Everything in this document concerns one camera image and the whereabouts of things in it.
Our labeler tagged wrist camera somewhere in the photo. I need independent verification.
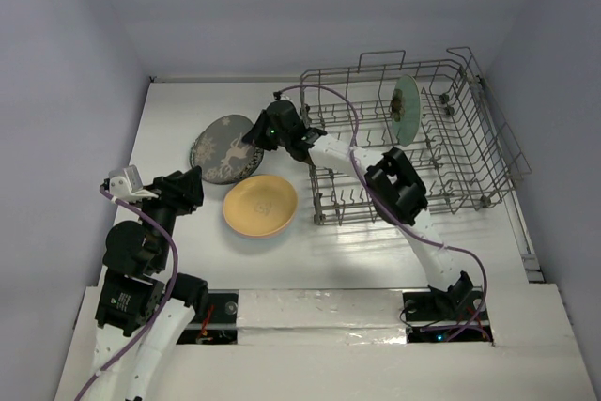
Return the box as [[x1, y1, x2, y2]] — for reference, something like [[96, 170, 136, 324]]
[[272, 91, 295, 107], [100, 165, 159, 204]]

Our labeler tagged yellow plate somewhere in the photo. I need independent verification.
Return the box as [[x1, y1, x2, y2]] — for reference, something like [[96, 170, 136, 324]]
[[223, 175, 299, 239]]

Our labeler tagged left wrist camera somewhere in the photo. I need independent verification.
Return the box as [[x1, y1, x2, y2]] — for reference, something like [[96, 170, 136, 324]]
[[100, 165, 159, 204]]

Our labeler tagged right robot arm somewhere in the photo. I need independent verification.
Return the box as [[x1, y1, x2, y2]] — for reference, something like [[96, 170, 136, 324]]
[[242, 100, 473, 318]]

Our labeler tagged green plate dark motif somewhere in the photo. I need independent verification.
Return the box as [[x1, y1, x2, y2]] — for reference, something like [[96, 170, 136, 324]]
[[389, 75, 422, 147]]

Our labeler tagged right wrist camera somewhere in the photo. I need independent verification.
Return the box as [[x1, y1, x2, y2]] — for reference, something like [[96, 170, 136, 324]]
[[272, 91, 295, 107]]

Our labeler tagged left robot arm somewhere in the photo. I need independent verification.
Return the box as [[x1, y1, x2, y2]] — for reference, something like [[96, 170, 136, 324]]
[[75, 165, 208, 400]]

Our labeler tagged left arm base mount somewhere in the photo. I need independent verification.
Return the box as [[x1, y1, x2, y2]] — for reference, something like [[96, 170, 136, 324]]
[[177, 291, 239, 345]]

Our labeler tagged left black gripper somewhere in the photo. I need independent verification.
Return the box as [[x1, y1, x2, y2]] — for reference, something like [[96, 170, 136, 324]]
[[135, 163, 203, 268]]

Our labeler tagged dark olive plate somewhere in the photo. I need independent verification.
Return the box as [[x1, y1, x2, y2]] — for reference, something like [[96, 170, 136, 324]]
[[195, 115, 264, 185]]

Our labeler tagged teal patterned plate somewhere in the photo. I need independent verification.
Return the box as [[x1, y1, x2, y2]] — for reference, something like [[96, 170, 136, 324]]
[[188, 135, 202, 168]]

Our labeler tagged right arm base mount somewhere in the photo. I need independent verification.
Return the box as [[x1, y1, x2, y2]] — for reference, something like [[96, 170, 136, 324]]
[[399, 271, 493, 344]]

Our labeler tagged grey wire dish rack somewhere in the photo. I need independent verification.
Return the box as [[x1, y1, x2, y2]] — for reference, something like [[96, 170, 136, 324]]
[[300, 47, 532, 213]]

